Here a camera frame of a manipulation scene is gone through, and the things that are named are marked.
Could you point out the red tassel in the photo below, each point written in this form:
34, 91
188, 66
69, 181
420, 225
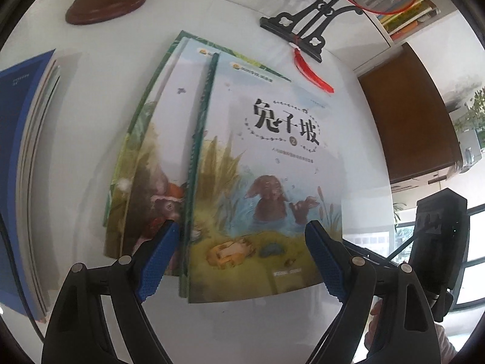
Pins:
310, 72

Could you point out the person's right forearm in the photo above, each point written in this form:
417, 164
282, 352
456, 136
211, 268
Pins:
447, 345

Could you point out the black fan stand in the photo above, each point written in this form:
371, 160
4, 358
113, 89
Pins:
288, 22

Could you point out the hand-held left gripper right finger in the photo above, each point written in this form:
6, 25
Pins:
326, 258

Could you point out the rabbit book with bird cover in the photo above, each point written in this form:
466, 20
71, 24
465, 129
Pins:
121, 197

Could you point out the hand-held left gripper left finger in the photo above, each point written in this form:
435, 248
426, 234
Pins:
157, 261

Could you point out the brown wooden cabinet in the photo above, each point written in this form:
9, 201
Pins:
409, 121

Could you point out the grey box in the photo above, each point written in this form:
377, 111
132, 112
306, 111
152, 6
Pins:
470, 151

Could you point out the person's right hand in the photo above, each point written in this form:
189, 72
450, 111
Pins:
375, 313

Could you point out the green book with yellow flowers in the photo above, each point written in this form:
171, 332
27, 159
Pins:
212, 43

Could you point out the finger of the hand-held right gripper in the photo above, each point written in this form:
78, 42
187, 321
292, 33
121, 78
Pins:
379, 256

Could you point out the row of colourful shelved books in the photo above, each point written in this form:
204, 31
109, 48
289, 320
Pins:
409, 19

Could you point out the rabbit book with swimming rabbit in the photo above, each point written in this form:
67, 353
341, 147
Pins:
265, 159

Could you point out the blue book with eagle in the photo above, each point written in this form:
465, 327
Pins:
15, 159

